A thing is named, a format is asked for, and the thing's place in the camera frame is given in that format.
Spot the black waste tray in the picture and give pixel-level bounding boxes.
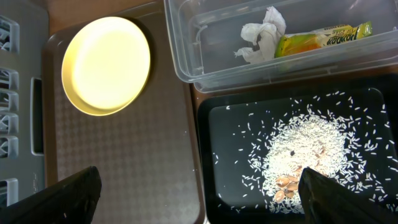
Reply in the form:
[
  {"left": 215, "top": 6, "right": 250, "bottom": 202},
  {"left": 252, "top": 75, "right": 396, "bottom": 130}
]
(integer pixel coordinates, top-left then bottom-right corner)
[{"left": 197, "top": 73, "right": 397, "bottom": 223}]

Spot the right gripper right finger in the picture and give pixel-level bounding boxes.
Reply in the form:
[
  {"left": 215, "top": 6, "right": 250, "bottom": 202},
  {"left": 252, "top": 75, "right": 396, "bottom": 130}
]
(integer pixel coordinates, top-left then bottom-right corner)
[{"left": 298, "top": 167, "right": 397, "bottom": 224}]

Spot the spilled rice pile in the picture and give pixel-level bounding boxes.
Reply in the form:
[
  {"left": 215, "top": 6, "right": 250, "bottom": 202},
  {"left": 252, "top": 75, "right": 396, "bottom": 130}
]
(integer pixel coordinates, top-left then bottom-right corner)
[{"left": 213, "top": 90, "right": 398, "bottom": 215}]

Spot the grey dishwasher rack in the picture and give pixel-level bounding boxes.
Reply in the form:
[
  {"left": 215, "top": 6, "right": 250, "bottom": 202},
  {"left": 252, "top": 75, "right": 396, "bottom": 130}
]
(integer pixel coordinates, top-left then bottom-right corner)
[{"left": 1, "top": 0, "right": 49, "bottom": 208}]

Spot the brown plastic serving tray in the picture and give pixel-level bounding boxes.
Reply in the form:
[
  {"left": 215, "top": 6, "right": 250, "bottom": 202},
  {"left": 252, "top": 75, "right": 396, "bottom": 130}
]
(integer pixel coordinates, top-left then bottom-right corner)
[{"left": 42, "top": 1, "right": 206, "bottom": 223}]

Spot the yellow plate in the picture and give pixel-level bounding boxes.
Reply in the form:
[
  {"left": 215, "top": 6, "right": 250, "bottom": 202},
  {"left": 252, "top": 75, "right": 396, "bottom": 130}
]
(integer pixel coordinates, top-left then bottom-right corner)
[{"left": 61, "top": 17, "right": 151, "bottom": 116}]

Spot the white tissue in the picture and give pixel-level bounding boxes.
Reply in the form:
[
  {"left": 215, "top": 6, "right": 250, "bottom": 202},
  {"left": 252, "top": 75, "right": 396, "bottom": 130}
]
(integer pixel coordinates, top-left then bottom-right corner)
[{"left": 234, "top": 6, "right": 286, "bottom": 64}]

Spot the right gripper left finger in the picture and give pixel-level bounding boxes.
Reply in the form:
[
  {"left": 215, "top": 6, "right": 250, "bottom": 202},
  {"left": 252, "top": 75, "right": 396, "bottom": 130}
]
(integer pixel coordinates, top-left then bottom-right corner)
[{"left": 1, "top": 166, "right": 102, "bottom": 223}]

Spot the yellow green snack wrapper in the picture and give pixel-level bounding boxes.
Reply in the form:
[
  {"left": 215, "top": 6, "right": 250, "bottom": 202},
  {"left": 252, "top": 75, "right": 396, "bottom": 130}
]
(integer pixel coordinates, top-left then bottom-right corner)
[{"left": 275, "top": 21, "right": 373, "bottom": 58}]

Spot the clear plastic container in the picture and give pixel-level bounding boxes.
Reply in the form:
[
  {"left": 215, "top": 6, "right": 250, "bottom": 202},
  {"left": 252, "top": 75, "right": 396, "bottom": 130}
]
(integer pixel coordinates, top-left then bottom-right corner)
[{"left": 164, "top": 0, "right": 397, "bottom": 93}]

